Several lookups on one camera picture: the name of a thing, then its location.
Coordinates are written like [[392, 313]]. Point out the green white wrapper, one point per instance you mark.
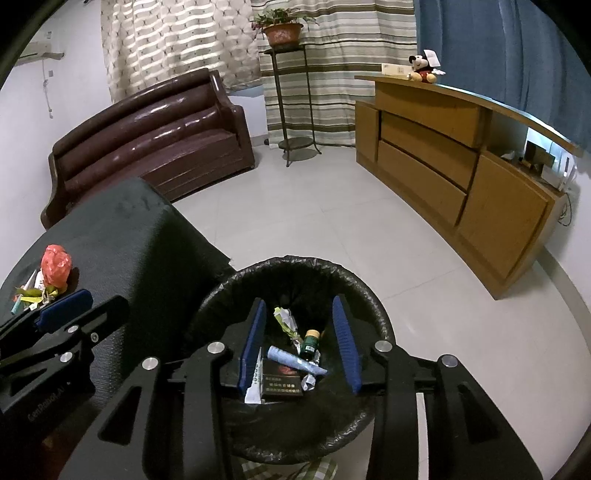
[[285, 323]]

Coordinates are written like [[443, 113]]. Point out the striped curtain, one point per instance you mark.
[[351, 55]]

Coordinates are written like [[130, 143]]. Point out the yellow green wrapper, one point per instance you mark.
[[34, 297]]

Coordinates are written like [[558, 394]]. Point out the dark cigarette box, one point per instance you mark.
[[279, 381]]

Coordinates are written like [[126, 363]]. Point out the wooden cabinet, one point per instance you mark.
[[503, 221]]

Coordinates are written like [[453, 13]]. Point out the dark grey tablecloth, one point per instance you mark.
[[138, 240]]

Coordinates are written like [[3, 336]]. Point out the beige patterned curtain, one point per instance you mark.
[[184, 37]]

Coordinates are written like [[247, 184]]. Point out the mouse plush toy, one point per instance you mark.
[[422, 69]]

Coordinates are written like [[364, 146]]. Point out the potted plant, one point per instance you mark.
[[282, 34]]

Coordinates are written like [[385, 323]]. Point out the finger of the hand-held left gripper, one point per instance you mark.
[[106, 316], [64, 305]]

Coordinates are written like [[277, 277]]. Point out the white router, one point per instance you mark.
[[553, 177]]

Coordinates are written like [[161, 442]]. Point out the white flat box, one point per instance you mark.
[[395, 69]]

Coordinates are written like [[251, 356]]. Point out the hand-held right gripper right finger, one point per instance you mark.
[[346, 350]]

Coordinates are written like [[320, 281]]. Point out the white air conditioner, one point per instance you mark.
[[39, 51]]

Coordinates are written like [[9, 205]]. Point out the red plastic bag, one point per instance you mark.
[[55, 267]]

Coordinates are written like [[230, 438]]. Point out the black lined trash bin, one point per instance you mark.
[[295, 281]]

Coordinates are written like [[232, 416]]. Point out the black metal plant stand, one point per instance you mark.
[[295, 144]]

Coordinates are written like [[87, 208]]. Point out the white paper wrapper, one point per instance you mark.
[[308, 381]]

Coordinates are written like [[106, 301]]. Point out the white green carton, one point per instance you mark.
[[32, 279]]

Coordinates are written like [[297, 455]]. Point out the pale squeezed tube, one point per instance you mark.
[[295, 362]]

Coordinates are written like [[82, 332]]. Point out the white printed packet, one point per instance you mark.
[[253, 393]]

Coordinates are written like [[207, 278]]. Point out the blue curtain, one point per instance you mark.
[[508, 55]]

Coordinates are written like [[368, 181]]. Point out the green bottle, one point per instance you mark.
[[310, 344]]

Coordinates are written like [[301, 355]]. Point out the plaid slipper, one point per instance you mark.
[[318, 470]]

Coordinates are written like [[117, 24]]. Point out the small dark box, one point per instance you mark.
[[535, 154]]

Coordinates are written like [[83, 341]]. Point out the brown leather sofa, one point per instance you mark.
[[138, 143]]

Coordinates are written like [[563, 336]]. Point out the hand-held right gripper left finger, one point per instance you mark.
[[253, 350]]

